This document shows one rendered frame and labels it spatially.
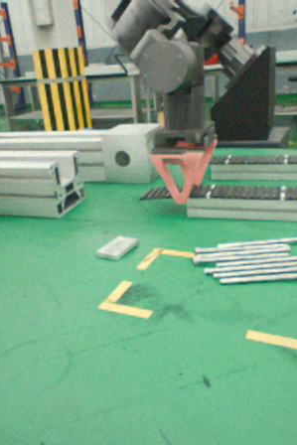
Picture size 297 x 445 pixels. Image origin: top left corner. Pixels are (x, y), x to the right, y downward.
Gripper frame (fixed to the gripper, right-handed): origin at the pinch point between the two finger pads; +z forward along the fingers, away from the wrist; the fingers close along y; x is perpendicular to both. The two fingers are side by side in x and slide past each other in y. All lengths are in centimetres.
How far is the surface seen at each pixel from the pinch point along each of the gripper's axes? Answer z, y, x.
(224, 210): 2.6, 0.7, 5.6
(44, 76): -16, -289, -204
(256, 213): 2.7, 1.3, 10.1
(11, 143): -4.8, -13.7, -40.0
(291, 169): 1.1, -17.7, 13.9
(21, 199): 0.7, 4.9, -25.7
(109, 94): 32, -804, -377
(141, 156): -2.0, -14.2, -12.3
